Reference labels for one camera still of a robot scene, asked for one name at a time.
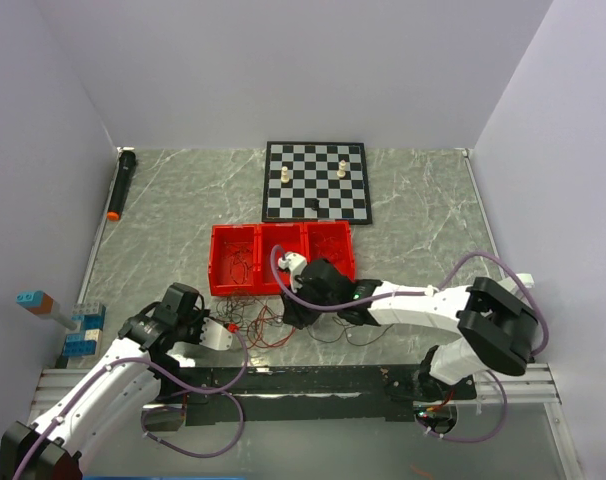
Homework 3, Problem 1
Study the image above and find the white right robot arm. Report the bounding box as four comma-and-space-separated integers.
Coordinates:
271, 252, 539, 399

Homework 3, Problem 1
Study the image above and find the white chess piece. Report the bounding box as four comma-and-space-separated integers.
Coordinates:
280, 166, 290, 183
337, 160, 347, 178

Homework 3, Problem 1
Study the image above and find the white chess piece right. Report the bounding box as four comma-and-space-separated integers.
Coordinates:
337, 160, 347, 178

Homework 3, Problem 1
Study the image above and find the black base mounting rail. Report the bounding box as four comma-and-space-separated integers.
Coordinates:
144, 364, 477, 426

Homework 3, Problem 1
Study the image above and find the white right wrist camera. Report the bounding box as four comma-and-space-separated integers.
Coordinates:
277, 252, 307, 293

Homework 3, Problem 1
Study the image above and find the black and grey chessboard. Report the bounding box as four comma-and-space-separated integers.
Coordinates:
262, 141, 373, 225

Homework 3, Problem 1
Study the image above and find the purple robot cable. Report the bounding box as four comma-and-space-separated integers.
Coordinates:
270, 244, 551, 362
10, 329, 249, 480

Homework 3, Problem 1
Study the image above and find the red cable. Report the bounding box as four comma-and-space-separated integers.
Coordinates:
312, 233, 352, 266

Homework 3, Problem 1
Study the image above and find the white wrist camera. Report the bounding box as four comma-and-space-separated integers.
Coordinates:
200, 318, 233, 351
277, 252, 307, 293

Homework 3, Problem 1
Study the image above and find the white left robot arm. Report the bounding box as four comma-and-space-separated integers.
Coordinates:
0, 283, 207, 479

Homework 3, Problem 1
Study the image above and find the black marker with orange cap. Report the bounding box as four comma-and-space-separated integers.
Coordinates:
106, 150, 138, 222

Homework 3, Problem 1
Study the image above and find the red three-compartment plastic tray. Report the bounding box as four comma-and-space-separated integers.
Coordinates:
207, 220, 357, 298

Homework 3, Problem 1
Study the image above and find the purple robot cable left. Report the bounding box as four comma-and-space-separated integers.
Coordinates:
10, 329, 249, 480

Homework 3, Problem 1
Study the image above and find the brown cable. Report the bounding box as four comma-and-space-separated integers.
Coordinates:
216, 289, 394, 351

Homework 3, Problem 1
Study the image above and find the purple robot cable right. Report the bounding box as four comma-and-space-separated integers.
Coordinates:
270, 244, 551, 362

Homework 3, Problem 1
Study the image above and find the grey and blue toy block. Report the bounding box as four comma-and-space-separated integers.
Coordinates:
71, 301, 106, 331

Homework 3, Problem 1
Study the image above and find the white chess piece left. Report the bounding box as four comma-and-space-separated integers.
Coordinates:
280, 166, 290, 183

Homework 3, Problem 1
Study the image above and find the blue and brown toy block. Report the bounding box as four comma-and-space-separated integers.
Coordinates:
16, 290, 54, 318

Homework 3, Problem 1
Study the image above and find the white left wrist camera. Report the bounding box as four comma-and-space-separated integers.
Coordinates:
200, 318, 233, 351

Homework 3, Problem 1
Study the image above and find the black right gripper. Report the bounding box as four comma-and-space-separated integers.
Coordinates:
280, 276, 341, 330

